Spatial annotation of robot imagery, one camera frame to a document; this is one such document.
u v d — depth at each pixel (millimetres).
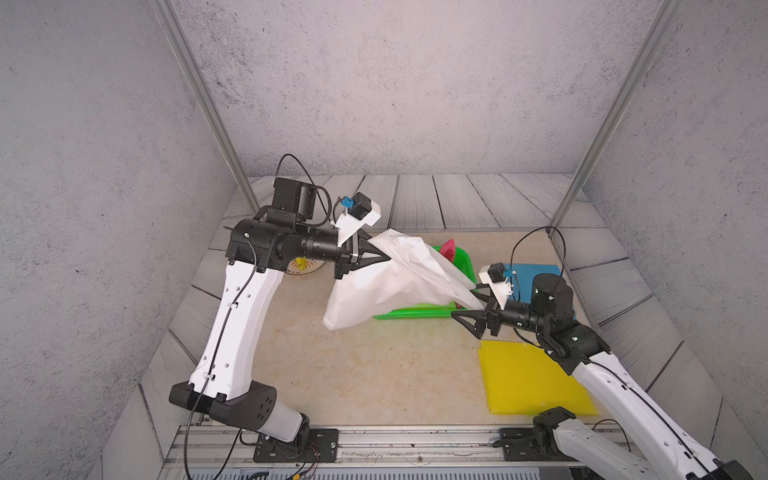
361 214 469
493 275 601
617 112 867
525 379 815
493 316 604
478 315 603
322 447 729
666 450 401
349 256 485
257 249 409
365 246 522
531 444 722
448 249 1034
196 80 796
